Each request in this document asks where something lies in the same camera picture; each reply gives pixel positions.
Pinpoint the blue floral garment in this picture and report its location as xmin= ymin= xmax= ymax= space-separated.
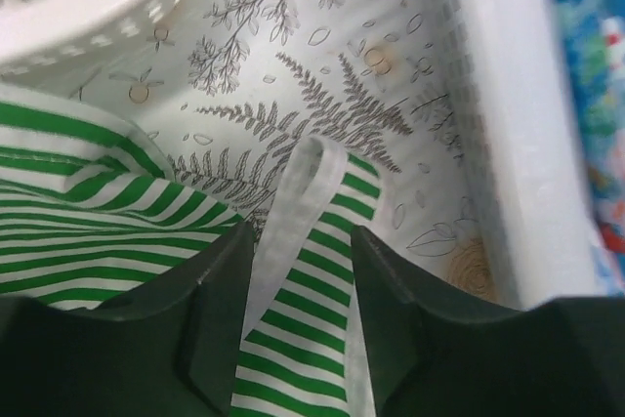
xmin=554 ymin=0 xmax=624 ymax=296

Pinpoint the white rectangular basket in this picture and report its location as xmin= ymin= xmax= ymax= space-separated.
xmin=428 ymin=0 xmax=601 ymax=309

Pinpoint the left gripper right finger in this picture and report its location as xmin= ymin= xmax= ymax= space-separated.
xmin=351 ymin=227 xmax=624 ymax=416

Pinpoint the floral patterned table mat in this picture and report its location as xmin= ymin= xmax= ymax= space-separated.
xmin=10 ymin=0 xmax=496 ymax=300

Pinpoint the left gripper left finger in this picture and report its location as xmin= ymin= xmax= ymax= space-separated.
xmin=1 ymin=222 xmax=254 ymax=416

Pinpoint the green striped tank top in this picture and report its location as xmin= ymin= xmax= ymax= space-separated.
xmin=1 ymin=85 xmax=388 ymax=416

